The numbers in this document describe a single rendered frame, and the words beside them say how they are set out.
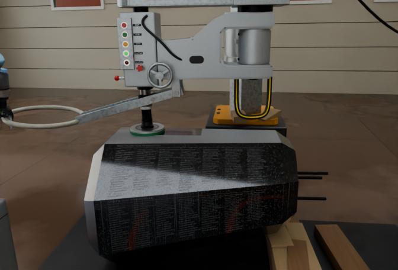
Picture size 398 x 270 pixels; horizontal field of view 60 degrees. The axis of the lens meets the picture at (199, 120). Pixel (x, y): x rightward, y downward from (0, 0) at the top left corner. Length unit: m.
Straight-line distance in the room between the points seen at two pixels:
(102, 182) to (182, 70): 0.76
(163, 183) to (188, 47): 0.77
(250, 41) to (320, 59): 5.99
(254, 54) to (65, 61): 7.54
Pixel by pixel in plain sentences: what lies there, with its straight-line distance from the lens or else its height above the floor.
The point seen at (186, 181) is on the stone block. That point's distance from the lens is 1.86.
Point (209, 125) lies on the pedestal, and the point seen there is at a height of 0.74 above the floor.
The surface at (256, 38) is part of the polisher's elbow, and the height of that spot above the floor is 1.39.
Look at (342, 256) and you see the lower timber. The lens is 2.40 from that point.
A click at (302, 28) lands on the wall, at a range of 7.85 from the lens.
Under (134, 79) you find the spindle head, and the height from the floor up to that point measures 1.17.
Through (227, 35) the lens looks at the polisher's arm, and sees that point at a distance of 2.64.
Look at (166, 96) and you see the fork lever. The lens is 2.06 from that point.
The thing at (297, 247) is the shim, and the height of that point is 0.22.
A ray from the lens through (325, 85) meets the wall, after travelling 8.03.
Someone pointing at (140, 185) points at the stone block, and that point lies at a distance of 1.88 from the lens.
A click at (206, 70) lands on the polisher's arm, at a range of 1.98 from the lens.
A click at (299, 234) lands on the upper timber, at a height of 0.21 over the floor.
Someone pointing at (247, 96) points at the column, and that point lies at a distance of 2.68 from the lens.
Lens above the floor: 1.45
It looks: 15 degrees down
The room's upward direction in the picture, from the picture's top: 1 degrees counter-clockwise
